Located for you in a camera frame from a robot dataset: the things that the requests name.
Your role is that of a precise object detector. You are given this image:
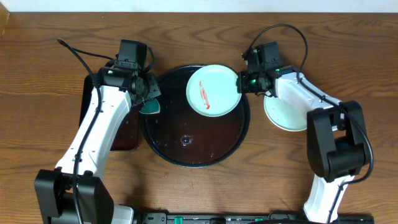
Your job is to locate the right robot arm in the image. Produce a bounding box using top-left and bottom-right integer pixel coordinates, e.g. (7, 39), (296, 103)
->
(236, 66), (374, 223)

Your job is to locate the rectangular black tray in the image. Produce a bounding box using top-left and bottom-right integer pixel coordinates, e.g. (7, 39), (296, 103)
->
(79, 75), (139, 151)

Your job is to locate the green and orange sponge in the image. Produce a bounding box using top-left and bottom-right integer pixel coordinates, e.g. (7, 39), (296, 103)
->
(139, 99), (160, 114)

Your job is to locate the light blue plate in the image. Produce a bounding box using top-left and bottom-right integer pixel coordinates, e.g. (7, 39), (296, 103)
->
(264, 96), (307, 132)
(186, 65), (242, 117)

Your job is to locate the round black tray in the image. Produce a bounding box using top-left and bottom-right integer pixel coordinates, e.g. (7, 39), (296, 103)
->
(140, 65), (250, 167)

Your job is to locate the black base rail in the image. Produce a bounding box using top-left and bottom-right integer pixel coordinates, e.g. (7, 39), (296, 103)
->
(133, 211), (376, 224)

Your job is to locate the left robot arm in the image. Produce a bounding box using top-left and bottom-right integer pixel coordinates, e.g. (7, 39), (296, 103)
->
(34, 67), (160, 223)

